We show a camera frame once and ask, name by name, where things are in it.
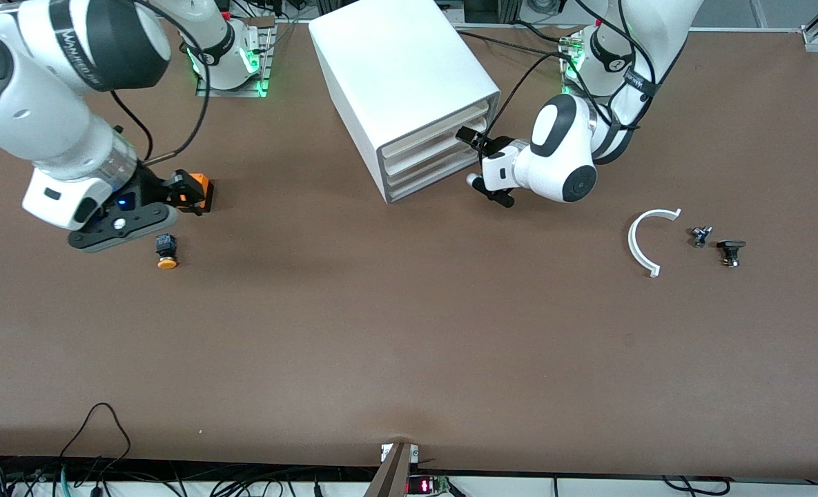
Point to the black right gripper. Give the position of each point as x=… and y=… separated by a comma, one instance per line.
x=148, y=185

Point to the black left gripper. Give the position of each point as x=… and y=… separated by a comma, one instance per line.
x=497, y=145

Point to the cream plastic cabinet drawer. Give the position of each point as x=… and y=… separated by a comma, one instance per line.
x=422, y=138
x=422, y=182
x=422, y=160

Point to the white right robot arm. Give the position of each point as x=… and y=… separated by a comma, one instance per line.
x=50, y=131

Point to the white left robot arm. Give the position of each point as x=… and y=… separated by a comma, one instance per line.
x=560, y=152

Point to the yellow mushroom push button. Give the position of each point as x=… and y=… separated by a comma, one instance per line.
x=168, y=262

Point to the white drawer cabinet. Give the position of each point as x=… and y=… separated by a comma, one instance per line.
x=395, y=69

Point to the black flat-cap push button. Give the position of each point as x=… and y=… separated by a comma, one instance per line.
x=729, y=245

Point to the white semicircular plastic clamp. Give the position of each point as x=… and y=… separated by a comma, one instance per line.
x=632, y=243

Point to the small chrome metal fitting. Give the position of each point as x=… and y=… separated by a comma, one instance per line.
x=700, y=237

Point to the small red display device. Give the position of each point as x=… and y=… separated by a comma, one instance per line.
x=426, y=486

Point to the orange button enclosure box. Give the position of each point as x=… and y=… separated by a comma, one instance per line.
x=198, y=191

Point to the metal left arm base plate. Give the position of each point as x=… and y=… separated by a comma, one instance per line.
x=565, y=86

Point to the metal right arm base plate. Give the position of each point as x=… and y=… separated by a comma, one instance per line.
x=268, y=62

